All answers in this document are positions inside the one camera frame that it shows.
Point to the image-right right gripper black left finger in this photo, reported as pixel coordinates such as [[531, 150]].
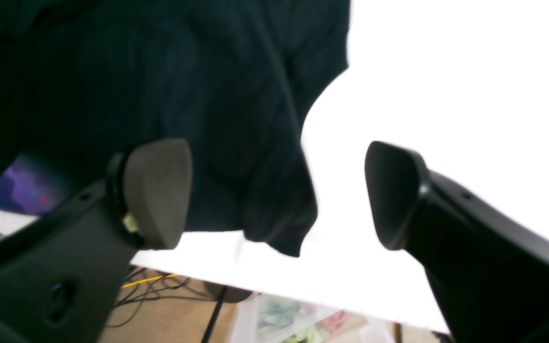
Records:
[[60, 275]]

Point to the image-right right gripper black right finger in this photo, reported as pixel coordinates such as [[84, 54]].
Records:
[[489, 275]]

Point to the clear plastic storage bin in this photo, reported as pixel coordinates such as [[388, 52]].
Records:
[[267, 318]]

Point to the black t-shirt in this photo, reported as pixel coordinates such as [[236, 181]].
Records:
[[81, 80]]

